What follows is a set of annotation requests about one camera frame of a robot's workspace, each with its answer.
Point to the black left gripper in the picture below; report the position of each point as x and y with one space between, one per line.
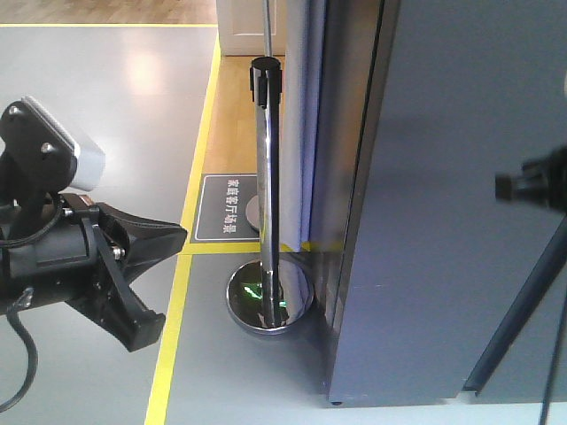
87 256

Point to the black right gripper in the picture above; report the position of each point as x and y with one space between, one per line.
542 182

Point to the white fridge door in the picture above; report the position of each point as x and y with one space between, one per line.
474 88

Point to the white panelled cupboard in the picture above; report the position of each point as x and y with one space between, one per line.
241 27

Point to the dark grey fridge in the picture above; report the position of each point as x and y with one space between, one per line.
356 52

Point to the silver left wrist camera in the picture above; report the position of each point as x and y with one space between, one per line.
89 156

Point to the grey floor sign sticker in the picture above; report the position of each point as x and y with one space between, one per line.
220 212

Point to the chrome barrier post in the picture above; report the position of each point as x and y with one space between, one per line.
269 295

